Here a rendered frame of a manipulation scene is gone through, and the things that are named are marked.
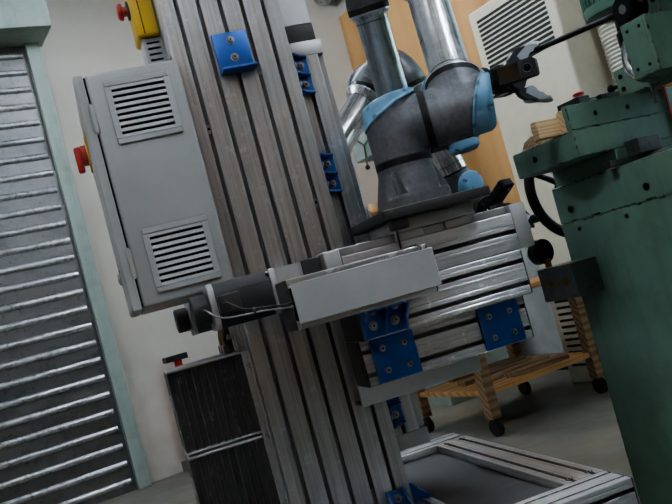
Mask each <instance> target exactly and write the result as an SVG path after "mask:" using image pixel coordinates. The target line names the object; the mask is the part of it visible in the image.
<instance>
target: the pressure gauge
mask: <svg viewBox="0 0 672 504"><path fill-rule="evenodd" d="M534 243H535V244H534V245H533V246H529V247H527V256H528V259H529V260H530V262H531V263H533V264H534V265H542V264H545V267H546V268H547V267H551V266H552V263H551V260H552V259H553V256H554V249H553V246H552V244H551V243H550V242H549V241H548V240H546V239H539V240H534Z"/></svg>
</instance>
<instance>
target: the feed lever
mask: <svg viewBox="0 0 672 504"><path fill-rule="evenodd" d="M648 10H649V4H648V0H615V1H614V4H613V7H612V13H611V14H609V15H607V16H605V17H602V18H600V19H598V20H596V21H593V22H591V23H589V24H587V25H584V26H582V27H580V28H578V29H575V30H573V31H571V32H569V33H566V34H564V35H562V36H559V37H557V38H555V39H553V40H550V41H548V42H546V43H544V44H541V45H539V46H537V47H535V48H534V50H533V52H531V53H530V54H529V56H530V55H533V54H535V53H537V52H540V51H542V50H544V49H547V48H549V47H551V46H553V45H556V44H558V43H560V42H563V41H565V40H567V39H570V38H572V37H574V36H577V35H579V34H581V33H583V32H586V31H588V30H590V29H593V28H595V27H597V26H600V25H602V24H604V23H606V22H609V21H611V20H613V19H615V20H616V21H617V22H618V23H620V24H626V23H628V22H630V21H631V20H633V19H635V18H637V17H639V16H641V15H642V14H644V13H648Z"/></svg>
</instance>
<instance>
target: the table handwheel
mask: <svg viewBox="0 0 672 504"><path fill-rule="evenodd" d="M534 177H535V178H538V179H541V180H543V181H546V182H549V183H551V184H554V188H557V187H556V183H555V180H554V178H553V177H550V176H547V175H544V174H542V175H538V176H534ZM534 177H529V178H525V179H524V189H525V194H526V197H527V200H528V203H529V205H530V208H531V210H532V211H533V213H534V215H535V216H536V218H537V219H538V220H539V221H540V222H541V223H542V225H544V226H545V227H546V228H547V229H548V230H550V231H551V232H553V233H555V234H557V235H559V236H562V237H565V236H564V233H563V229H562V225H560V224H558V223H557V222H555V221H554V220H553V219H552V218H551V217H550V216H549V215H548V214H547V213H546V212H545V210H544V209H543V207H542V206H541V204H540V202H539V199H538V196H537V193H536V189H535V182H534Z"/></svg>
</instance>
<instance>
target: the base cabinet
mask: <svg viewBox="0 0 672 504"><path fill-rule="evenodd" d="M562 229H563V233H564V236H565V240H566V243H567V247H568V250H569V254H570V257H571V261H574V260H579V259H583V258H588V257H592V256H595V257H596V260H597V263H598V267H599V270H600V274H601V277H602V281H603V284H604V288H605V289H603V290H600V291H597V292H594V293H591V294H588V295H585V296H582V299H583V303H584V306H585V310H586V313H587V317H588V320H589V324H590V327H591V331H592V334H593V338H594V341H595V345H596V348H597V352H598V355H599V359H600V362H601V366H602V369H603V373H604V376H605V380H606V383H607V387H608V390H609V394H610V397H611V401H612V404H613V408H614V411H615V415H616V418H617V422H618V425H619V429H620V432H621V436H622V439H623V443H624V446H625V450H626V453H627V457H628V460H629V464H630V467H631V471H632V474H633V478H634V481H635V485H636V488H637V492H638V495H639V499H640V502H641V504H672V194H670V195H667V196H663V197H660V198H656V199H652V200H649V201H645V202H642V203H638V204H635V205H631V206H628V207H624V208H620V209H617V210H613V211H610V212H606V213H603V214H599V215H596V216H592V217H588V218H585V219H581V220H578V221H574V222H571V223H567V224H564V225H562Z"/></svg>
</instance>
